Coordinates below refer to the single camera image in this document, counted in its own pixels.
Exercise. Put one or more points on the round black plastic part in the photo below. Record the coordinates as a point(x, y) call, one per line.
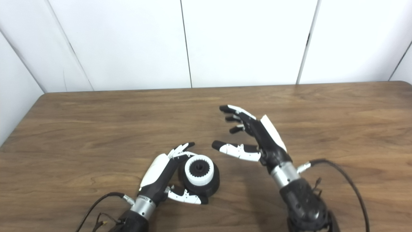
point(209, 190)

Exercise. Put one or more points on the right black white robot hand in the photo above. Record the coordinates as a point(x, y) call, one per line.
point(267, 141)

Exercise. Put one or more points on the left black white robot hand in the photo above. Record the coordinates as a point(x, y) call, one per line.
point(157, 177)

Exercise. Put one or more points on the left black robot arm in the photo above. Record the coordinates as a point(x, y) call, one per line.
point(135, 219)

